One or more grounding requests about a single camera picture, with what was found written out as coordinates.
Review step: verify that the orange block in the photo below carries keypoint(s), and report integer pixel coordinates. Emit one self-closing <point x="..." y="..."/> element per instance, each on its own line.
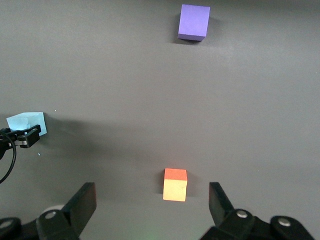
<point x="175" y="187"/>

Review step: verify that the light blue block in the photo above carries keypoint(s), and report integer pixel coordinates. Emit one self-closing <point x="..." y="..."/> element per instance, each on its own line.
<point x="23" y="121"/>

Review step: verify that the dark grey table mat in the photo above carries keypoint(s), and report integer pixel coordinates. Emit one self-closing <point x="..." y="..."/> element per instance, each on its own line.
<point x="125" y="87"/>

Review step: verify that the purple block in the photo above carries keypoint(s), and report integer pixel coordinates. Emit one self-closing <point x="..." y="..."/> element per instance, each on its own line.
<point x="193" y="21"/>

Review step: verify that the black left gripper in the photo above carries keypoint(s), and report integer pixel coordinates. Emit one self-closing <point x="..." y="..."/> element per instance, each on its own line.
<point x="5" y="143"/>

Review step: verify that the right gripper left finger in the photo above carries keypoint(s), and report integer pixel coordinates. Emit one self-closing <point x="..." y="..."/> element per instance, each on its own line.
<point x="80" y="207"/>

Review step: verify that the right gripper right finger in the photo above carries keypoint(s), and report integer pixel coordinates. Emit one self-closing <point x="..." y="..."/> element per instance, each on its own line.
<point x="220" y="210"/>

